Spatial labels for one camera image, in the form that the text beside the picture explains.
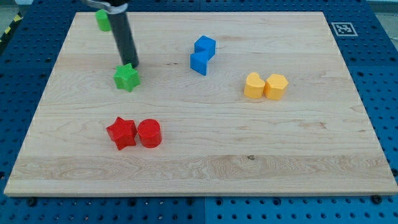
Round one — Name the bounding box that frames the blue angular block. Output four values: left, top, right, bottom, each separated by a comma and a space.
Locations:
190, 50, 208, 76

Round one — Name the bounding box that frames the wooden board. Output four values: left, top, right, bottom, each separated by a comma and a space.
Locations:
4, 12, 397, 197

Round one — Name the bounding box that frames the yellow heart block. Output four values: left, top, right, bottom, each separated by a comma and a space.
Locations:
243, 72, 266, 99

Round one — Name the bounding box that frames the yellow hexagon block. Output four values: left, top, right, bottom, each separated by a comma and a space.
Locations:
264, 73, 289, 100

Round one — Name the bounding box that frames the red star block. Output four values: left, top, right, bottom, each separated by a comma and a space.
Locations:
106, 117, 137, 151

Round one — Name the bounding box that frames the green star block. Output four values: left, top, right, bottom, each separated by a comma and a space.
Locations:
113, 63, 141, 92

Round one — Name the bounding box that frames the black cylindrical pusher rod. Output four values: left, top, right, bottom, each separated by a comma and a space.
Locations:
108, 0, 139, 68

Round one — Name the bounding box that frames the blue cube block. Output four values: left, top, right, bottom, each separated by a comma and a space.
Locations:
194, 35, 216, 60

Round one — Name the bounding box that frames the green cylinder block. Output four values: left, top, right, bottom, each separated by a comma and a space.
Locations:
95, 9, 111, 32

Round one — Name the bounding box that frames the white fiducial marker tag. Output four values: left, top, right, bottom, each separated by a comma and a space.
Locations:
331, 22, 358, 37

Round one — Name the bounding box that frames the red cylinder block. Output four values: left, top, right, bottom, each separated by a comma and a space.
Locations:
137, 119, 162, 148

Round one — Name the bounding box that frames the silver metal clamp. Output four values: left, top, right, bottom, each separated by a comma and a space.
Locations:
81, 0, 128, 14

